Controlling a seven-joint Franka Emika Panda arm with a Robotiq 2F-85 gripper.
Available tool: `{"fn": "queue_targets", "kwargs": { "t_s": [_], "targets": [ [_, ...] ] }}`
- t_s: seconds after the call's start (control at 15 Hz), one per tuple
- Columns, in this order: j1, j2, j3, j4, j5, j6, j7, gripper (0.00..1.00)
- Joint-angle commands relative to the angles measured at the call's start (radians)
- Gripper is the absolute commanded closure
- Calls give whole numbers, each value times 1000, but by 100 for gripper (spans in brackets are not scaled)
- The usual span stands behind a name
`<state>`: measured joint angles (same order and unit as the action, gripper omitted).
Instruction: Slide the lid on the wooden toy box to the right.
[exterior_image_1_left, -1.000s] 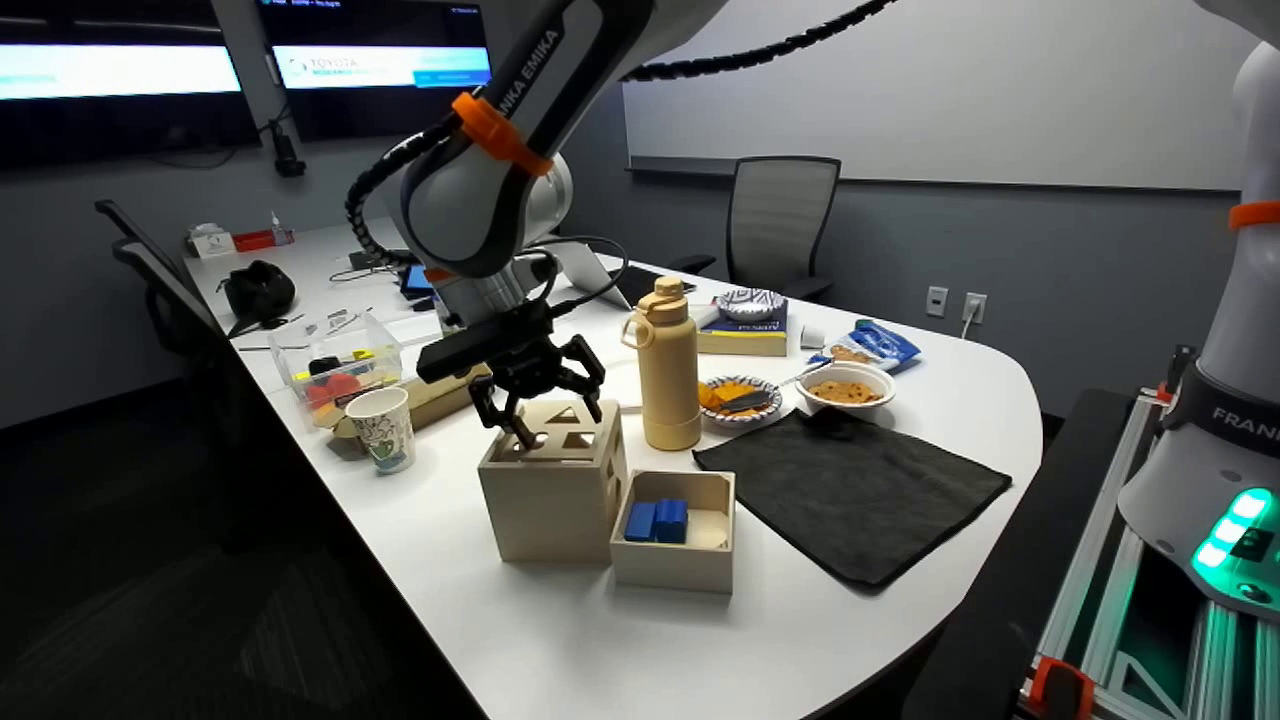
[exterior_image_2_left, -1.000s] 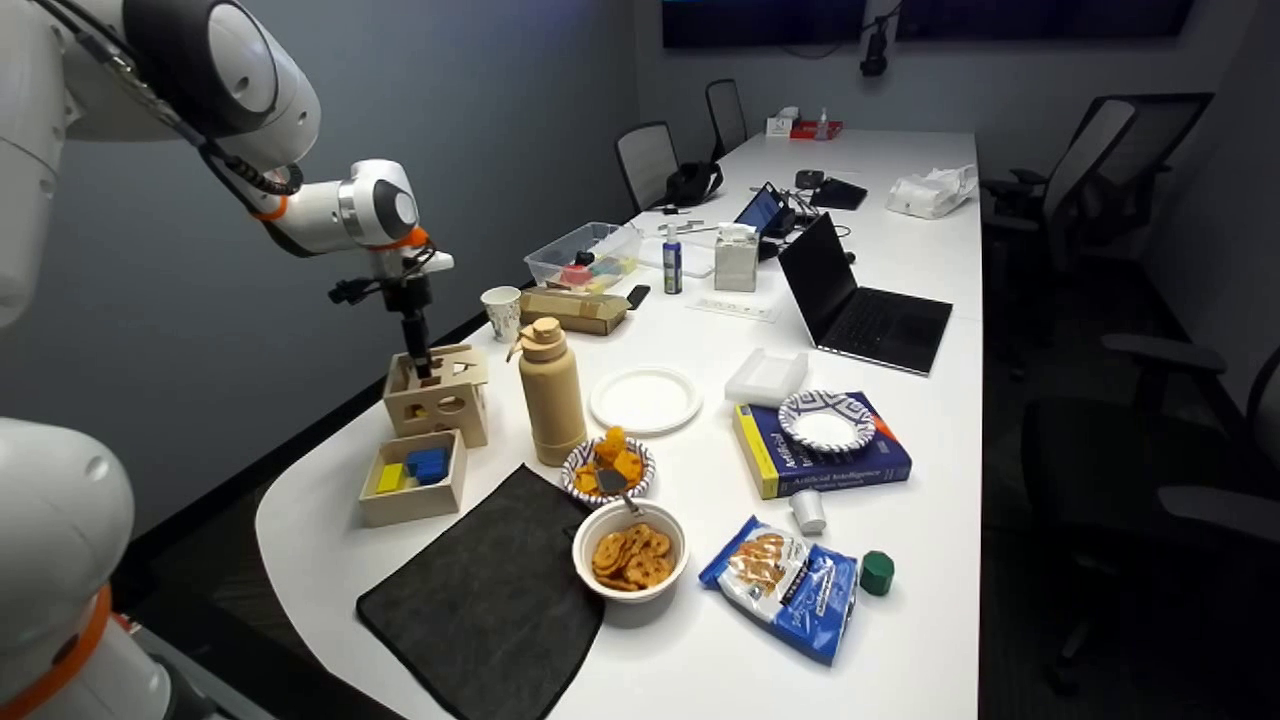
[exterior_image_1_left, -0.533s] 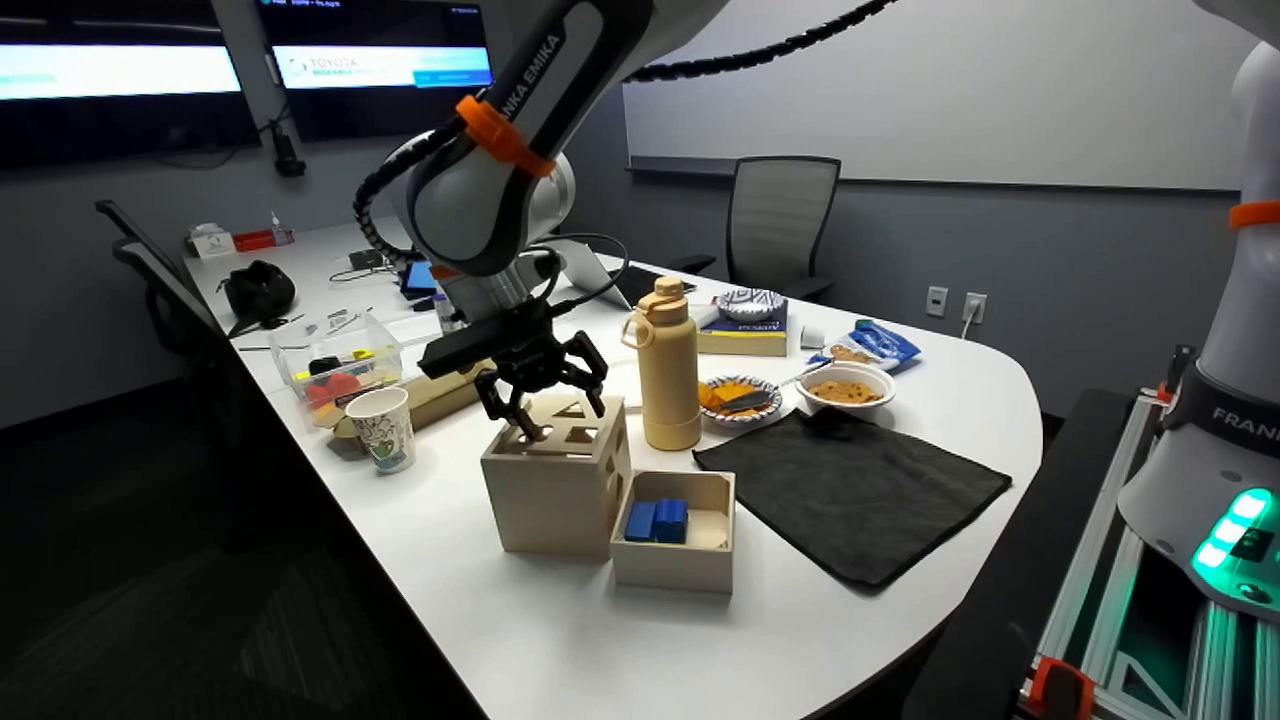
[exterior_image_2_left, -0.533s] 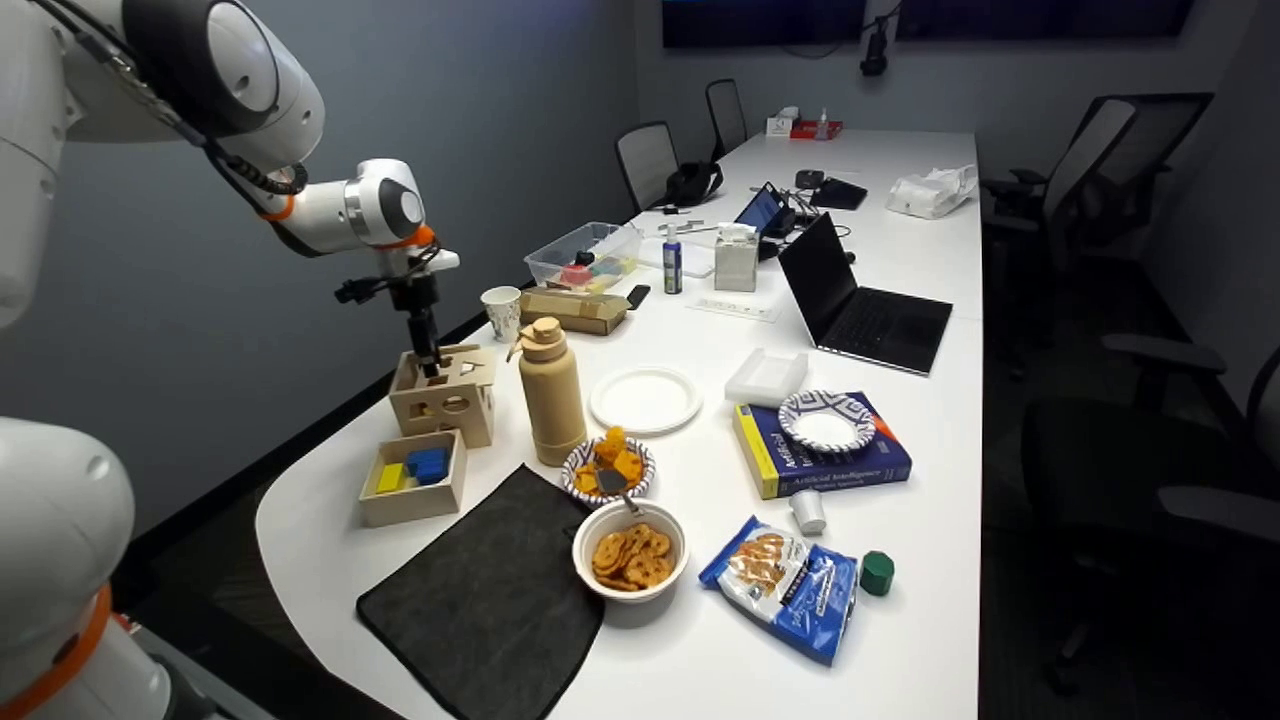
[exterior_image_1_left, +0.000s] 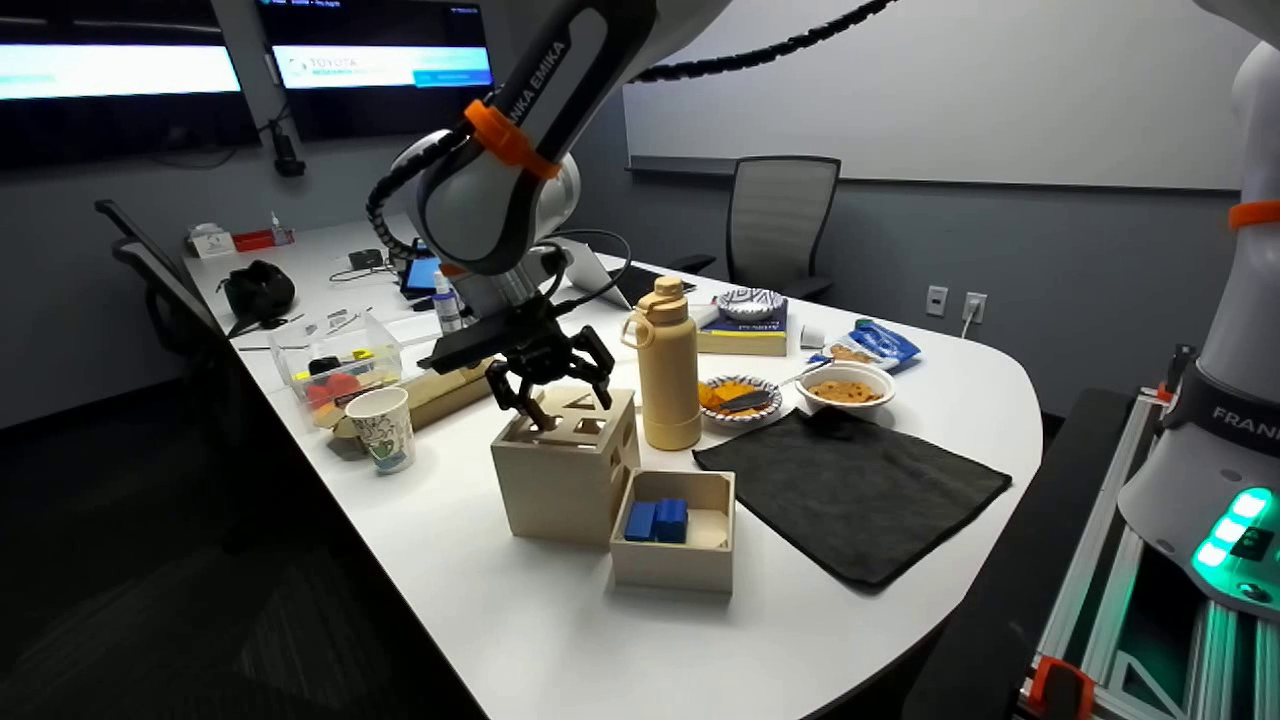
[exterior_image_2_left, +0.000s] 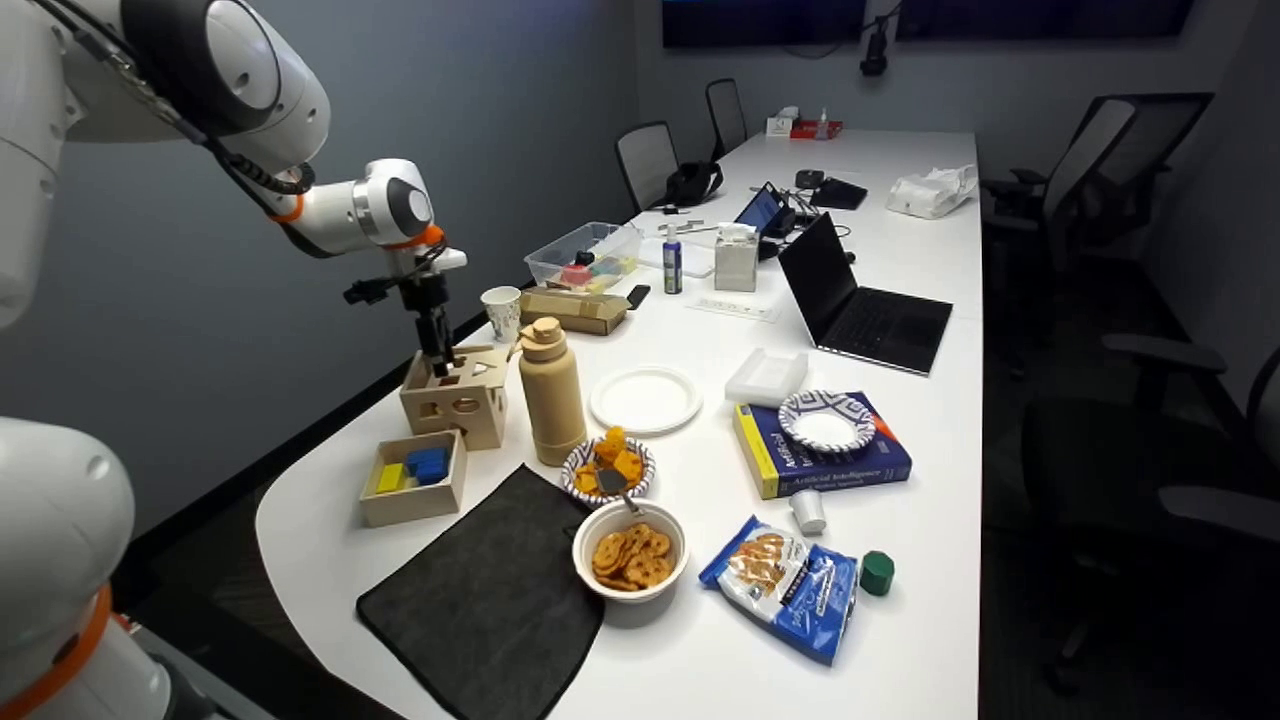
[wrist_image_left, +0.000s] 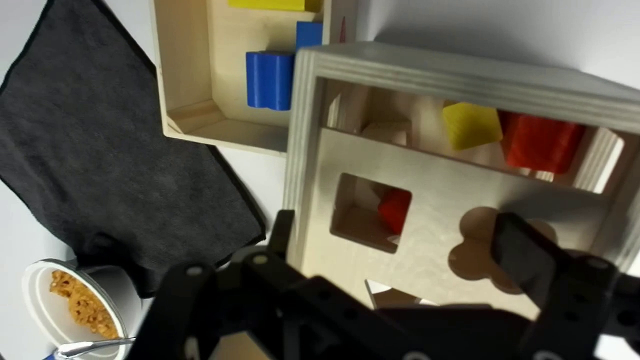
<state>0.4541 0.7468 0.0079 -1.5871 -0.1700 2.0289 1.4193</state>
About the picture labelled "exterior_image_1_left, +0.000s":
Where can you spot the blue pretzel snack bag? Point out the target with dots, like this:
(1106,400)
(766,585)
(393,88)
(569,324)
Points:
(881,344)

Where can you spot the tan insulated bottle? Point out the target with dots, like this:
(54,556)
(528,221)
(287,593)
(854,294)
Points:
(665,374)

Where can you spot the white wall outlet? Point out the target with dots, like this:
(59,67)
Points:
(974,308)
(939,298)

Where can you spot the brown pretzel crisps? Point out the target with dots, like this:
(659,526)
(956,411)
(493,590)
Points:
(845,388)

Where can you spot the small black device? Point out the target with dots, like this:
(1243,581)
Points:
(367,259)

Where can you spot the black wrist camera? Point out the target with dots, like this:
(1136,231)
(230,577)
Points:
(466,344)

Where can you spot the white whiteboard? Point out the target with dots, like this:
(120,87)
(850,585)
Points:
(1001,94)

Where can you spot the wooden toy box lid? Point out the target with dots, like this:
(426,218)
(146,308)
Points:
(586,430)

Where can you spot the small open wooden tray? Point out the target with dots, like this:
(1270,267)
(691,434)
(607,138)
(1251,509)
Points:
(665,566)

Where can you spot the long wooden block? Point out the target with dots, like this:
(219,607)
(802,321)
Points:
(446,392)

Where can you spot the orange tortilla chips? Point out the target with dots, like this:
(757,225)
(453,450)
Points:
(730,392)

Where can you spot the small clear water bottle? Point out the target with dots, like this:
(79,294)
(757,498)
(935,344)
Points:
(451,308)

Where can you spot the clear plastic container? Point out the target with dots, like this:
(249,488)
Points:
(334,364)

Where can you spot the black bag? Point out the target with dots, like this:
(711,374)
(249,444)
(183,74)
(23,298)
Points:
(258,290)

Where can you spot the large wall monitor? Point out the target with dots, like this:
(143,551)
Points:
(105,74)
(387,67)

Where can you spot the patterned paper cup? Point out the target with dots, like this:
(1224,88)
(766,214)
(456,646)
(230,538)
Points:
(383,434)

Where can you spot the grey camera mount pole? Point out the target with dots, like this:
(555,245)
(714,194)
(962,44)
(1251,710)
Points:
(266,83)

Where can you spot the blue patterned paper plate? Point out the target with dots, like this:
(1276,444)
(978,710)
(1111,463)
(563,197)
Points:
(774,411)

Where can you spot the black cloth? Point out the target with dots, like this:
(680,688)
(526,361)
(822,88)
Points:
(854,501)

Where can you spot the dark office chair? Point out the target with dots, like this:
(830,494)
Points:
(154,285)

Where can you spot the grey office chair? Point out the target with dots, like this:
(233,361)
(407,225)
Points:
(781,214)

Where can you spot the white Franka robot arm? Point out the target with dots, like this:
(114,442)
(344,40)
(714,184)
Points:
(505,202)

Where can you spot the aluminium robot stand frame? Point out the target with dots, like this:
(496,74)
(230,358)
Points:
(1106,602)

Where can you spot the black laptop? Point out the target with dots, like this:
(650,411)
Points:
(632,283)

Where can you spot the wooden shape sorter toy box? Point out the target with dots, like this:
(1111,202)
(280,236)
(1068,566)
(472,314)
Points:
(555,501)

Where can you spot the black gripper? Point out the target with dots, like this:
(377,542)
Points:
(555,343)

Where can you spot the red small item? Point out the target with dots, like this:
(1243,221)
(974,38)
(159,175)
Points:
(255,236)

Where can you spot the tablet with blue screen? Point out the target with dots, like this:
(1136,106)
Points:
(420,273)

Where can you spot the white bowl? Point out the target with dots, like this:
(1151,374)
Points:
(845,400)

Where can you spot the blue paper plate box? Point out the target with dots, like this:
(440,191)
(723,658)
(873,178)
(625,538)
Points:
(742,343)

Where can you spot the blue toy block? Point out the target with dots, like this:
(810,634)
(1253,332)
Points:
(640,522)
(675,522)

